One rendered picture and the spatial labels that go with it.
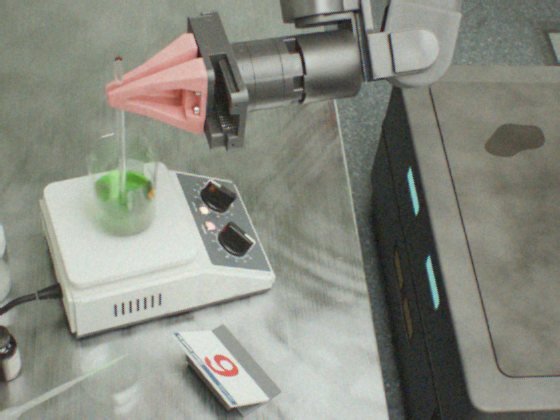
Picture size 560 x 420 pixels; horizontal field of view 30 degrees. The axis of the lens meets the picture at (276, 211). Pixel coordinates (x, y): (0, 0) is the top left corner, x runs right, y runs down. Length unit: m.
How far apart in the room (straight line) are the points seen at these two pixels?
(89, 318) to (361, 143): 1.32
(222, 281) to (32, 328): 0.18
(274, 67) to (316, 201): 0.31
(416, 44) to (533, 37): 1.74
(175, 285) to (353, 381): 0.19
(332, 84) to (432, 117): 0.94
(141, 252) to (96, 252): 0.04
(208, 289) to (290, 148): 0.24
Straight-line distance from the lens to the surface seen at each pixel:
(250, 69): 0.84
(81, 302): 0.96
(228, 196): 1.04
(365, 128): 2.25
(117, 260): 0.96
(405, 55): 0.84
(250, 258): 1.02
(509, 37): 2.56
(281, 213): 1.11
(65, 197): 1.00
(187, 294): 1.00
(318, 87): 0.86
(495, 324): 1.55
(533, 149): 1.79
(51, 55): 1.26
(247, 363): 1.00
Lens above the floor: 1.61
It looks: 51 degrees down
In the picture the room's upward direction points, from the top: 9 degrees clockwise
